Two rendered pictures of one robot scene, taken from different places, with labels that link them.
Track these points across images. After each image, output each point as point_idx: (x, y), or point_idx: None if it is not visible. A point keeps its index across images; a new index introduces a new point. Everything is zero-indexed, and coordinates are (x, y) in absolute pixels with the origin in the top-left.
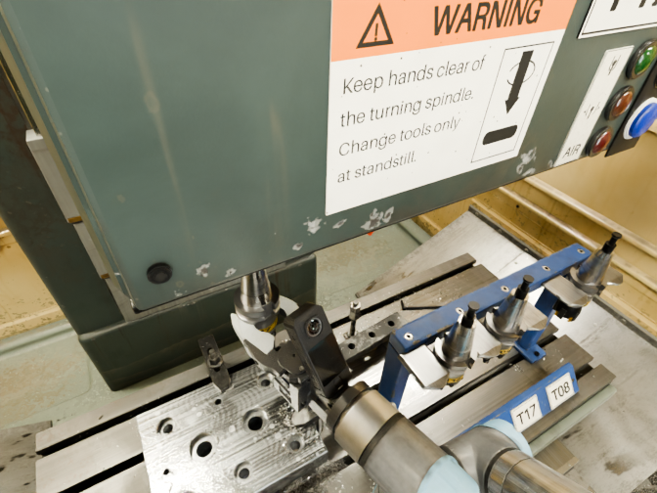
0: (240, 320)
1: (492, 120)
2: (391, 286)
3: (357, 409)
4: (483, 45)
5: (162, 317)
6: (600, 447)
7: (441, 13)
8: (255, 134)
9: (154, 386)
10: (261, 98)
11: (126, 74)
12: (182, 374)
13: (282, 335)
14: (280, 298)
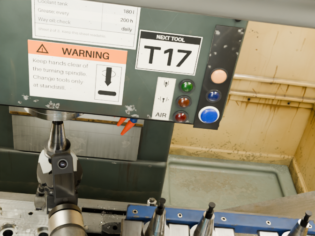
0: (43, 153)
1: (100, 86)
2: (203, 210)
3: (61, 212)
4: (86, 61)
5: (38, 158)
6: None
7: (64, 49)
8: (6, 64)
9: (6, 193)
10: (8, 56)
11: None
12: (26, 194)
13: (101, 202)
14: (71, 153)
